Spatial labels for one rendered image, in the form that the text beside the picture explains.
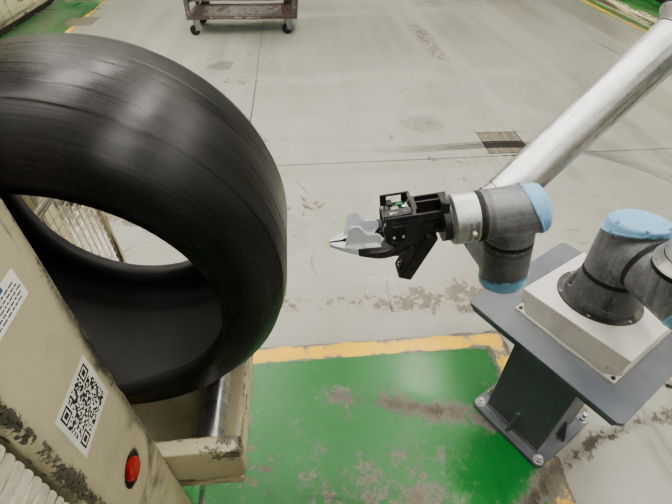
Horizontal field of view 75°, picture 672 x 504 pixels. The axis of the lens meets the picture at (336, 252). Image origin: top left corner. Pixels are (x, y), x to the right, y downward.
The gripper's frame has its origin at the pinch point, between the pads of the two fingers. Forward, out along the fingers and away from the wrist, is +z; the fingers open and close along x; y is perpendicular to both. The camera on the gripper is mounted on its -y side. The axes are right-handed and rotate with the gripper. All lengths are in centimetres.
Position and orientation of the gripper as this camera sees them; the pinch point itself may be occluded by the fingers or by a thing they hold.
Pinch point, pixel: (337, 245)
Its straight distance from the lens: 79.0
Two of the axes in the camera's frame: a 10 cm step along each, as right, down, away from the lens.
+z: -9.9, 1.5, 0.3
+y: -1.3, -7.3, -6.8
